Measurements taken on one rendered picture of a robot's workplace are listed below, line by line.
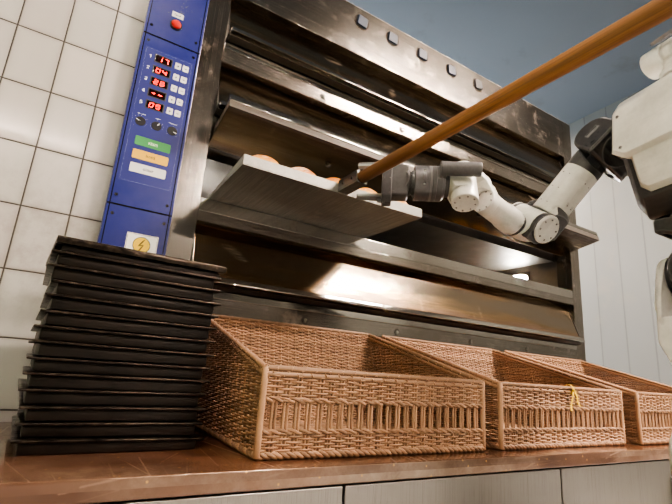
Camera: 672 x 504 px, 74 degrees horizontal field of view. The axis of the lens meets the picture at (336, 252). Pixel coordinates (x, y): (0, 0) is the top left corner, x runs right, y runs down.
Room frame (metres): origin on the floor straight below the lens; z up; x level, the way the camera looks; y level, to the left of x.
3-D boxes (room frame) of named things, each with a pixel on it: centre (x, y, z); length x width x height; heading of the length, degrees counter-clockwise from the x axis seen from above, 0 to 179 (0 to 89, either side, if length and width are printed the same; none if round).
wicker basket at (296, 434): (1.13, -0.01, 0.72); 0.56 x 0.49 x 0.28; 120
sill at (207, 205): (1.68, -0.36, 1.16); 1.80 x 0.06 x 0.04; 121
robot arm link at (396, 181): (1.03, -0.16, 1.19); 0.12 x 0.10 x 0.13; 85
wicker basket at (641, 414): (1.74, -1.05, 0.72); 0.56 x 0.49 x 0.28; 122
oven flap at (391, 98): (1.66, -0.38, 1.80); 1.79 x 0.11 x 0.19; 121
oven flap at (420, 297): (1.66, -0.38, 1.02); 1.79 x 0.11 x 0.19; 121
